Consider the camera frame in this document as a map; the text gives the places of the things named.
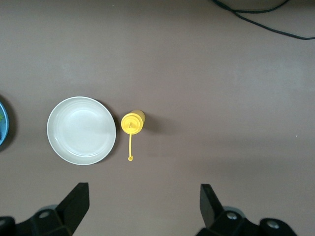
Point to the blue plate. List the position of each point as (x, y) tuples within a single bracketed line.
[(3, 127)]

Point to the yellow squeeze bottle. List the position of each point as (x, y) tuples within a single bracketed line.
[(133, 121)]

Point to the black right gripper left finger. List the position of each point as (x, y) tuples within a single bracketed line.
[(76, 204)]

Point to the beige plate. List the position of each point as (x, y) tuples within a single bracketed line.
[(81, 130)]

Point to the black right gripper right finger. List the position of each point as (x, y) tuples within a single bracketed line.
[(209, 206)]

